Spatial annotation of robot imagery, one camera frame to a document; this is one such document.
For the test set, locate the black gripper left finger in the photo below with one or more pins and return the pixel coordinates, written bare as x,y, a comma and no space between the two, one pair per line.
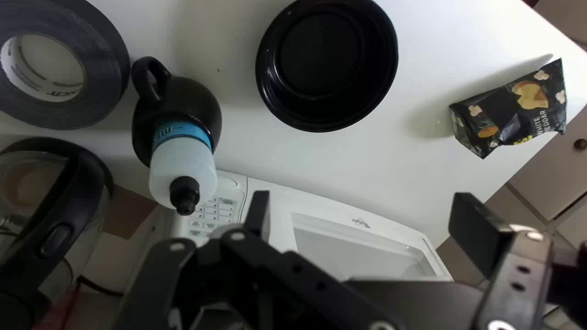
258,213

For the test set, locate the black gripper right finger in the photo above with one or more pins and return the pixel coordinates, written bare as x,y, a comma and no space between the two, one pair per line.
484,235

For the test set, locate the blue white bottle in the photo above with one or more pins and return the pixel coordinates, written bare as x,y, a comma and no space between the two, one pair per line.
185,166

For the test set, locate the white microwave oven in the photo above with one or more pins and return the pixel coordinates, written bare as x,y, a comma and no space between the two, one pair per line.
342,221

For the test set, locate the kitchen cabinet with drawers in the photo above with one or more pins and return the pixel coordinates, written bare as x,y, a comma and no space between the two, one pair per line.
552,184

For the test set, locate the black snack bag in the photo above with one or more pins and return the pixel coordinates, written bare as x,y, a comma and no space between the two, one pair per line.
502,116

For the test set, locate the black plastic bowl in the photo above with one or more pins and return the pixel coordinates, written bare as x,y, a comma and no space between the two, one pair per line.
328,61

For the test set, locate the black tape roll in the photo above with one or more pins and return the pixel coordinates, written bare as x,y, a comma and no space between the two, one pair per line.
104,61

